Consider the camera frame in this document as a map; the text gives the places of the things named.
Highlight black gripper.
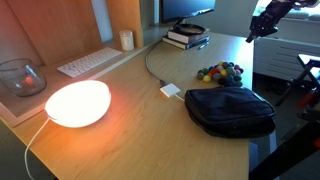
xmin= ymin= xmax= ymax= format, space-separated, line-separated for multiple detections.
xmin=245 ymin=0 xmax=296 ymax=44

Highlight black fabric bag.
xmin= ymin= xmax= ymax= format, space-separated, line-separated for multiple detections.
xmin=184 ymin=86 xmax=277 ymax=139

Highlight white keyboard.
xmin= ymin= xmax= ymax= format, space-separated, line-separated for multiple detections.
xmin=56 ymin=46 xmax=123 ymax=79

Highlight white flat adapter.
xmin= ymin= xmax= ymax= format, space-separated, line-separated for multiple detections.
xmin=159 ymin=83 xmax=182 ymax=99

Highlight round black monitor base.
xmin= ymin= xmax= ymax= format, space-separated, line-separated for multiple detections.
xmin=174 ymin=18 xmax=207 ymax=36

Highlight glowing bowl lamp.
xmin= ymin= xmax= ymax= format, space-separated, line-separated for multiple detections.
xmin=44 ymin=79 xmax=112 ymax=129

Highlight colourful felt ball trivet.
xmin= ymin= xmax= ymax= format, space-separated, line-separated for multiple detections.
xmin=196 ymin=60 xmax=245 ymax=88

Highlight grey braided cable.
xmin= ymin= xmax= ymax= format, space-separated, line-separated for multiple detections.
xmin=145 ymin=41 xmax=169 ymax=87

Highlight clear glass bowl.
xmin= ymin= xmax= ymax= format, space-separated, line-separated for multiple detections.
xmin=0 ymin=58 xmax=48 ymax=98

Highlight black clamp orange handle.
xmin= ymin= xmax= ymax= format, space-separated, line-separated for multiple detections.
xmin=298 ymin=89 xmax=317 ymax=108

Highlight light blue floor tape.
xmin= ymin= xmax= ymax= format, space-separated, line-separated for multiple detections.
xmin=249 ymin=129 xmax=278 ymax=172

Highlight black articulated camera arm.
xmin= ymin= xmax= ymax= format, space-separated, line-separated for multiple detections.
xmin=249 ymin=123 xmax=320 ymax=180

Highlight white lamp cable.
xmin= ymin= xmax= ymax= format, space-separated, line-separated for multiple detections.
xmin=23 ymin=116 xmax=51 ymax=180

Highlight white radiator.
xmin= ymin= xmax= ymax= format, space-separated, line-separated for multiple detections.
xmin=252 ymin=33 xmax=320 ymax=84

